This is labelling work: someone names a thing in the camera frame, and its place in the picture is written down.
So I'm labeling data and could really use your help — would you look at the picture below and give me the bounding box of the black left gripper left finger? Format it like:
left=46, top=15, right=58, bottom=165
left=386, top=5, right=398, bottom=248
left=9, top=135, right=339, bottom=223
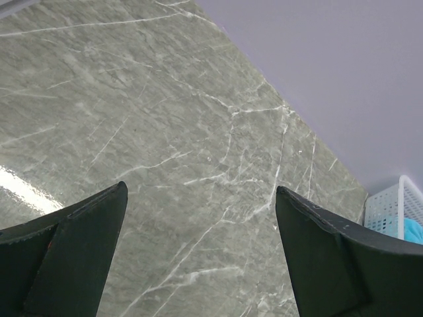
left=1, top=182, right=128, bottom=316

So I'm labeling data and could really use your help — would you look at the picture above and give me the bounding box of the white plastic perforated basket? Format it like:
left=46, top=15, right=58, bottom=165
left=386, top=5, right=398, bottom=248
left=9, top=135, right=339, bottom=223
left=364, top=175, right=422, bottom=240

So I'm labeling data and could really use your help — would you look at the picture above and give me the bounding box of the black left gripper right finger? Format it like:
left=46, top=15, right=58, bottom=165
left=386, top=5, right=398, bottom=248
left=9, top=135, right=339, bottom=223
left=276, top=186, right=422, bottom=316

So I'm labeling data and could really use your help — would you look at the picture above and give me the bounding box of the light blue cotton t-shirt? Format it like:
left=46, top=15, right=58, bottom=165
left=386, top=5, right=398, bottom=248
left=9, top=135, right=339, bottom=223
left=404, top=218, right=423, bottom=245

